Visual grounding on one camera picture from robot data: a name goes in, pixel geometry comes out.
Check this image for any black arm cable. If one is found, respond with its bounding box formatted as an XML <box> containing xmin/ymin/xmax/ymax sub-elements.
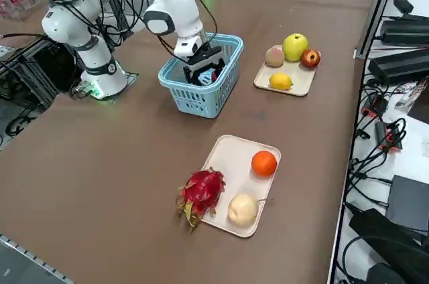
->
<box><xmin>65</xmin><ymin>0</ymin><xmax>219</xmax><ymax>74</ymax></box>

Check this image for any flat black box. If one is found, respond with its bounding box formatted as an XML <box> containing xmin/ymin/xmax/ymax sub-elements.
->
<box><xmin>385</xmin><ymin>174</ymin><xmax>429</xmax><ymax>231</ymax></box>

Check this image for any red and black connector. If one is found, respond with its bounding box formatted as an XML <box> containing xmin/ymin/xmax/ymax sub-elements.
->
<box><xmin>374</xmin><ymin>121</ymin><xmax>405</xmax><ymax>153</ymax></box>
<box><xmin>361</xmin><ymin>94</ymin><xmax>389</xmax><ymax>118</ymax></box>

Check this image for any metal base plate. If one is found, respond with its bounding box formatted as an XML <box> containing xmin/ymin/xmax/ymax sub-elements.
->
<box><xmin>79</xmin><ymin>70</ymin><xmax>139</xmax><ymax>102</ymax></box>

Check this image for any aluminium frame rack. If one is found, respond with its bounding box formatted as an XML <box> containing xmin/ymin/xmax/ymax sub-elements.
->
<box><xmin>0</xmin><ymin>32</ymin><xmax>84</xmax><ymax>114</ymax></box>

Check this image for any red pomegranate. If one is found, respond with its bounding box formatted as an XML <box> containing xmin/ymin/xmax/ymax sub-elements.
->
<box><xmin>300</xmin><ymin>49</ymin><xmax>322</xmax><ymax>70</ymax></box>

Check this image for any grey metal rail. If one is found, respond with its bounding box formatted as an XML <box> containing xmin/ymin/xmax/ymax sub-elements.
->
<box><xmin>0</xmin><ymin>232</ymin><xmax>74</xmax><ymax>284</ymax></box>

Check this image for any pale rectangular tray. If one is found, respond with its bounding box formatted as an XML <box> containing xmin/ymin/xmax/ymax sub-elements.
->
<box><xmin>200</xmin><ymin>134</ymin><xmax>282</xmax><ymax>238</ymax></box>
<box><xmin>253</xmin><ymin>50</ymin><xmax>322</xmax><ymax>98</ymax></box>

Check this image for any large yellow-green fruit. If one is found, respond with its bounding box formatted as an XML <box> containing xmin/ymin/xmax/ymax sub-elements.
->
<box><xmin>282</xmin><ymin>33</ymin><xmax>309</xmax><ymax>63</ymax></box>

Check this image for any red dragon fruit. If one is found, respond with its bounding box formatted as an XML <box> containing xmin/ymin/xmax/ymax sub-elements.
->
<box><xmin>176</xmin><ymin>167</ymin><xmax>227</xmax><ymax>230</ymax></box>

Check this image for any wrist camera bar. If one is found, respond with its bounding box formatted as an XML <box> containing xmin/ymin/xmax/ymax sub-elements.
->
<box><xmin>202</xmin><ymin>46</ymin><xmax>224</xmax><ymax>61</ymax></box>

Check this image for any small black power adapter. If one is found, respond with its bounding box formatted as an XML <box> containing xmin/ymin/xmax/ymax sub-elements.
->
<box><xmin>391</xmin><ymin>0</ymin><xmax>415</xmax><ymax>14</ymax></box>

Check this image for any pale pear with stem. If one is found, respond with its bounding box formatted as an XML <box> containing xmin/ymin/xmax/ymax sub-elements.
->
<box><xmin>227</xmin><ymin>193</ymin><xmax>274</xmax><ymax>228</ymax></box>

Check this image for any orange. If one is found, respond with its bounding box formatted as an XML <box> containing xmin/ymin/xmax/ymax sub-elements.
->
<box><xmin>251</xmin><ymin>150</ymin><xmax>278</xmax><ymax>178</ymax></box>

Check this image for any pink-green peach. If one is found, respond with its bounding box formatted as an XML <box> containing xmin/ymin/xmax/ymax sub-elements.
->
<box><xmin>265</xmin><ymin>45</ymin><xmax>286</xmax><ymax>68</ymax></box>

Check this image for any yellow lemon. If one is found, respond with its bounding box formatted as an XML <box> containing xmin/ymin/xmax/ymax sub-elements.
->
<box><xmin>269</xmin><ymin>72</ymin><xmax>294</xmax><ymax>91</ymax></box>

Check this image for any aluminium frame post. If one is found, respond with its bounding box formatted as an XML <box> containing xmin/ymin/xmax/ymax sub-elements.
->
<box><xmin>354</xmin><ymin>0</ymin><xmax>403</xmax><ymax>60</ymax></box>

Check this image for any light blue plastic basket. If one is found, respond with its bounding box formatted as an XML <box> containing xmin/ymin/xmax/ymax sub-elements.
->
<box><xmin>158</xmin><ymin>31</ymin><xmax>245</xmax><ymax>119</ymax></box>

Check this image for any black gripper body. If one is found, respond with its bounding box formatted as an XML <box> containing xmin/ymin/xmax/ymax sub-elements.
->
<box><xmin>184</xmin><ymin>52</ymin><xmax>225</xmax><ymax>71</ymax></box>

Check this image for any black power brick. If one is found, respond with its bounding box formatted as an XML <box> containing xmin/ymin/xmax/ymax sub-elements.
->
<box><xmin>381</xmin><ymin>19</ymin><xmax>429</xmax><ymax>47</ymax></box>
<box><xmin>367</xmin><ymin>48</ymin><xmax>429</xmax><ymax>86</ymax></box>

